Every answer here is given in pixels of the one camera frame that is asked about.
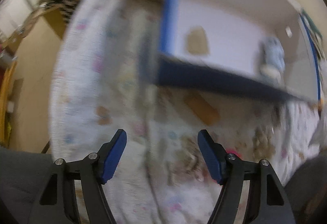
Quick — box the beige lace scrunchie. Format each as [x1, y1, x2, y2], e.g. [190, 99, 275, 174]
[165, 134, 208, 186]

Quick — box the yellow wooden chair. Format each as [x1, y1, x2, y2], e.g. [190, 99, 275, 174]
[0, 60, 17, 147]

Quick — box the orange sponge block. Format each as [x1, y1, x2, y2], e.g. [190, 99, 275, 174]
[184, 92, 220, 126]

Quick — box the beige rubbery soft piece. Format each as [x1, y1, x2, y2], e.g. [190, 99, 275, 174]
[186, 26, 209, 56]

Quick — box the white patterned bed quilt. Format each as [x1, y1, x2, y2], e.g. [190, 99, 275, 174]
[50, 0, 326, 223]

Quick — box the white cardboard box blue trim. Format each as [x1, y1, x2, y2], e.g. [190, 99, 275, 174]
[156, 0, 321, 103]

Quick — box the black white zigzag cloth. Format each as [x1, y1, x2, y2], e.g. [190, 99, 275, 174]
[50, 0, 80, 25]

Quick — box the pink fluffy soft object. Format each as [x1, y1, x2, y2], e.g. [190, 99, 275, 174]
[226, 149, 242, 159]

